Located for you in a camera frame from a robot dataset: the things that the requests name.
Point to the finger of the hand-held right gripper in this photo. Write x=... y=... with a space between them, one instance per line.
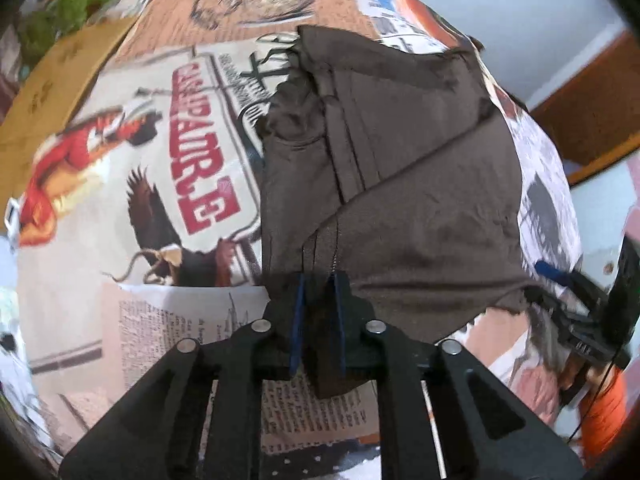
x=552 y=271
x=560 y=322

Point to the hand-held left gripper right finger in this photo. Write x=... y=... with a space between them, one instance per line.
x=342 y=320

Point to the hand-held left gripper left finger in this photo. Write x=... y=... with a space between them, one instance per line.
x=296 y=320

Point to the brown t-shirt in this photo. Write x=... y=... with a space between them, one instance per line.
x=410 y=160

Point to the person's right hand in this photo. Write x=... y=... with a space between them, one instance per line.
x=607 y=410

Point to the printed bed sheet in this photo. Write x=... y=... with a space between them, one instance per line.
x=165 y=160

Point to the wooden lap desk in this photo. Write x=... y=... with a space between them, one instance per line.
x=55 y=85

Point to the green storage box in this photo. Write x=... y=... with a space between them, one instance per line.
x=75 y=5

